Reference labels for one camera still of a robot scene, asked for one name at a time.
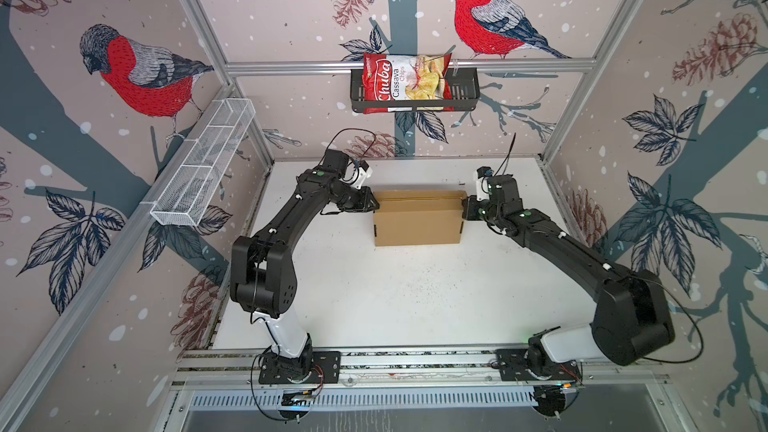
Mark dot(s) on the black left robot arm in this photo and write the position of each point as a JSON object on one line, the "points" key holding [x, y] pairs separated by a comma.
{"points": [[263, 280]]}

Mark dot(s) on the red cassava chips bag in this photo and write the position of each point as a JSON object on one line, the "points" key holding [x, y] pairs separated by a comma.
{"points": [[389, 78]]}

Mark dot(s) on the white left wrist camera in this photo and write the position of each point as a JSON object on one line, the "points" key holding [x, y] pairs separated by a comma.
{"points": [[361, 174]]}

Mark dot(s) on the aluminium front rail frame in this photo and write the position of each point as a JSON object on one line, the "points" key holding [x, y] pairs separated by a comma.
{"points": [[373, 379]]}

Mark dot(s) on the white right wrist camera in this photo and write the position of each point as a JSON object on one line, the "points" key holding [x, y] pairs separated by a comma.
{"points": [[483, 174]]}

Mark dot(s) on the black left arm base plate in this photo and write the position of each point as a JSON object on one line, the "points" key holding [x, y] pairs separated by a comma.
{"points": [[319, 367]]}

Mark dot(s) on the black wire wall basket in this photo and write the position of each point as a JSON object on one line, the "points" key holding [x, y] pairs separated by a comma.
{"points": [[463, 84]]}

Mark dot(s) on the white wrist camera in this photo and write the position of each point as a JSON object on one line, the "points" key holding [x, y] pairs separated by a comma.
{"points": [[361, 174], [483, 174]]}

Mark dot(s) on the white mesh wall shelf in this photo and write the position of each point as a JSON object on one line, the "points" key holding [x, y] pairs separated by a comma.
{"points": [[193, 185]]}

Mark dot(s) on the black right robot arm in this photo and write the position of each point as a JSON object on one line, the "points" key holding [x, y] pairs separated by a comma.
{"points": [[632, 317]]}

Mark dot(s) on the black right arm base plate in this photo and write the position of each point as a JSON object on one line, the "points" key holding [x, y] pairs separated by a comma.
{"points": [[525, 364]]}

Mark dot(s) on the brown cardboard paper box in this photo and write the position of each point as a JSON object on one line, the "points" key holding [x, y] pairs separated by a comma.
{"points": [[418, 217]]}

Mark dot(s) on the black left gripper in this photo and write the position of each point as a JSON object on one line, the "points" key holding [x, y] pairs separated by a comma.
{"points": [[363, 205]]}

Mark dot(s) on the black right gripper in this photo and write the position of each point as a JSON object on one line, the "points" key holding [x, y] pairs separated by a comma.
{"points": [[467, 206]]}

